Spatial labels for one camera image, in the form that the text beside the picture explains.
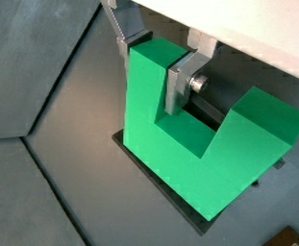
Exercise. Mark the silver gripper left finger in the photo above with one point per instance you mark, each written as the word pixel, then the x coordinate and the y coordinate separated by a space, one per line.
pixel 126 18

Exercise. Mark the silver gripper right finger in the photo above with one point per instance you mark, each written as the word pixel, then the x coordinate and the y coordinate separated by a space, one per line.
pixel 185 77

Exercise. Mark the green U-shaped block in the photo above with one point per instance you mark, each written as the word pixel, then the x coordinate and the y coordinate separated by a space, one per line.
pixel 150 59

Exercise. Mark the brown T-shaped block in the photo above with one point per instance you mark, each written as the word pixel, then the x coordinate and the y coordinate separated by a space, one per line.
pixel 287 237

